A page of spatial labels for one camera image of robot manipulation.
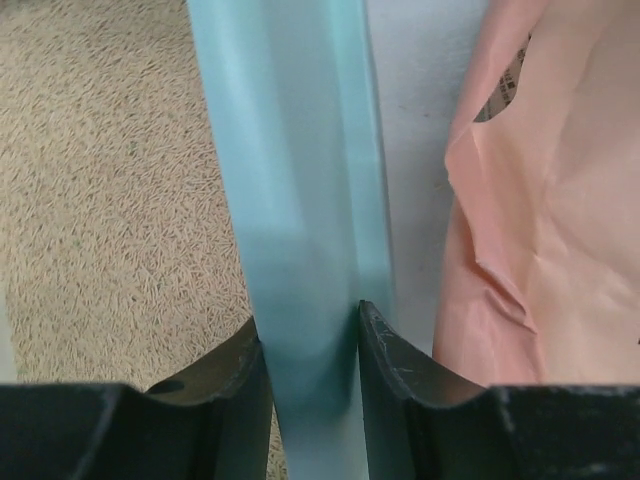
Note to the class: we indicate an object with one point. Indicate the beige cat litter in box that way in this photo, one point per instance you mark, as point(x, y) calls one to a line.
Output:
point(118, 261)

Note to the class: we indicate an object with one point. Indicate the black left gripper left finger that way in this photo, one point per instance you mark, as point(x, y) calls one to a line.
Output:
point(211, 420)

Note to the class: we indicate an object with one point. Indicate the teal and beige litter box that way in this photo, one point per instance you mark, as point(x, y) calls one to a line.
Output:
point(292, 100)

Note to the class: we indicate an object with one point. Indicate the pink cat litter bag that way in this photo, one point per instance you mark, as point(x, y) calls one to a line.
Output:
point(541, 264)

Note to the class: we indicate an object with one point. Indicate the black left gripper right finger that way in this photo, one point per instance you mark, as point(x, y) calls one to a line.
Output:
point(423, 421)

